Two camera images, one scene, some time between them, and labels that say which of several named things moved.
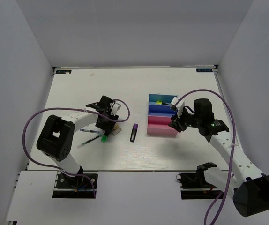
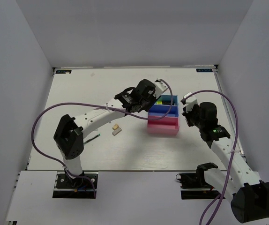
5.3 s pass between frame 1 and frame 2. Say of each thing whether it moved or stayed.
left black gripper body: moved
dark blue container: stayed
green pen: stayed
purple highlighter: moved
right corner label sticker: stayed
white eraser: stayed
